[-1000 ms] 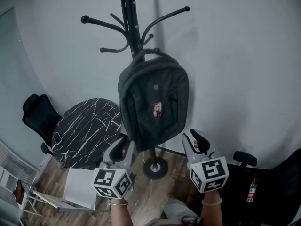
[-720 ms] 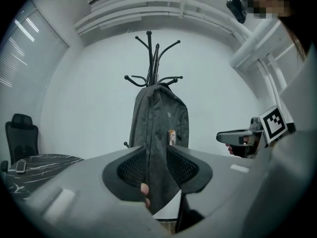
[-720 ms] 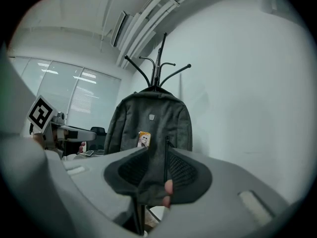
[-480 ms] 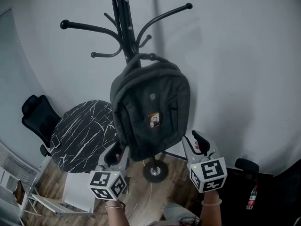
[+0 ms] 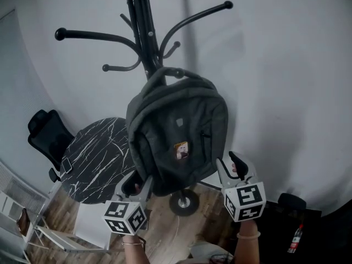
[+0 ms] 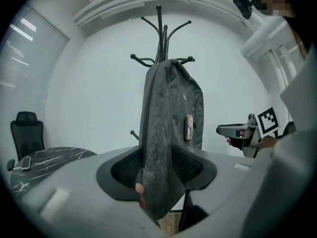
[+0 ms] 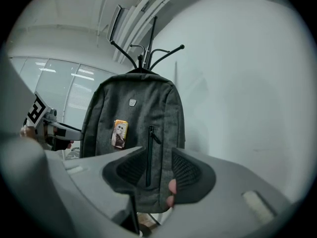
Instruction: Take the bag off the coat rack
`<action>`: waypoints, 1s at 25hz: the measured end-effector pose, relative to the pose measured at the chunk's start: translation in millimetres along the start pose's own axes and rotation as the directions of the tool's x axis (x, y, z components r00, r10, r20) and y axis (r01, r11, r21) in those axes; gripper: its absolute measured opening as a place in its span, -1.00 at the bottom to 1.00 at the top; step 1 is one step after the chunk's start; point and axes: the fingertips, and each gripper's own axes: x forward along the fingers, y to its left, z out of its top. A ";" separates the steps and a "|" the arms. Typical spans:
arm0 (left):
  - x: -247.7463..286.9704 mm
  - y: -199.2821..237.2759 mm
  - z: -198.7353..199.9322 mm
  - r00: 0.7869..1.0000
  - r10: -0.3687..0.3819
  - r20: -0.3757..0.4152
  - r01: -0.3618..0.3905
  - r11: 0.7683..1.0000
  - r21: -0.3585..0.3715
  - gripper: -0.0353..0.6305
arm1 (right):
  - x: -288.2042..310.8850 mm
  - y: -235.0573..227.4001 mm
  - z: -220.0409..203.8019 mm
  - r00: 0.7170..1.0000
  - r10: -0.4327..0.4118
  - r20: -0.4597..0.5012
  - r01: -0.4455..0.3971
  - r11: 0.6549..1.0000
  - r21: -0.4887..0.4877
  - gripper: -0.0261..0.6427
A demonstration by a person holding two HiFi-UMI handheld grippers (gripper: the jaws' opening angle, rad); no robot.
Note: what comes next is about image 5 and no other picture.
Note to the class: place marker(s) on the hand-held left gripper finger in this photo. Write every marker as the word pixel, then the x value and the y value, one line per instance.
pixel 122 184
pixel 146 188

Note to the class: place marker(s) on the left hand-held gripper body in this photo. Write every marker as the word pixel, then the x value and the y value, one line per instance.
pixel 123 216

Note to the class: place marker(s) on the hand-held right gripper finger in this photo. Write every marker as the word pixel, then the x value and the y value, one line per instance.
pixel 244 165
pixel 222 173

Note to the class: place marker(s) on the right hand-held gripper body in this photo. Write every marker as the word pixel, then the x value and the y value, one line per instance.
pixel 244 202

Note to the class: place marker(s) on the dark grey backpack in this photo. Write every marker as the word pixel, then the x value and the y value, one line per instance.
pixel 170 131

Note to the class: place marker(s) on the black coat stand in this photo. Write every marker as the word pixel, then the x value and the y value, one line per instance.
pixel 143 23

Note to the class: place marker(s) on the person's right forearm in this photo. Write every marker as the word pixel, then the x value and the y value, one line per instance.
pixel 247 249

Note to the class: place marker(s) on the person's left forearm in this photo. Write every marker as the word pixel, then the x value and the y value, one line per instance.
pixel 134 253

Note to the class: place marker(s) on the person's left hand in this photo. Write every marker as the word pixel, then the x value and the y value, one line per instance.
pixel 137 188

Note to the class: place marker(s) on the person's right hand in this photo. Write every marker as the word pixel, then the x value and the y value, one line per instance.
pixel 234 168

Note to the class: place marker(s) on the white folding chair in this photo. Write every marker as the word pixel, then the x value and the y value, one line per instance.
pixel 8 202
pixel 90 224

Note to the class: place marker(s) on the round black marble table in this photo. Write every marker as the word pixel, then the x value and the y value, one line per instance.
pixel 93 158

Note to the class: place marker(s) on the smartphone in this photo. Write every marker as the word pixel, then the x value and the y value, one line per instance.
pixel 66 165

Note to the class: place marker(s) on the person's grey trousers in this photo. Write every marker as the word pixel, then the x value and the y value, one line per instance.
pixel 211 253

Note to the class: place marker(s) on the clear bottle with red label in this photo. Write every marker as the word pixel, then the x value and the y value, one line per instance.
pixel 295 241

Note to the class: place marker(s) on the black padded office chair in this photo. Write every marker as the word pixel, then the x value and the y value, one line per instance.
pixel 324 235

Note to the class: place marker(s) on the black mesh office chair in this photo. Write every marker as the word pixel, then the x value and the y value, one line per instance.
pixel 49 136

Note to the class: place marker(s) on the brown leather bag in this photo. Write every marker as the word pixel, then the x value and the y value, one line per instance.
pixel 23 221

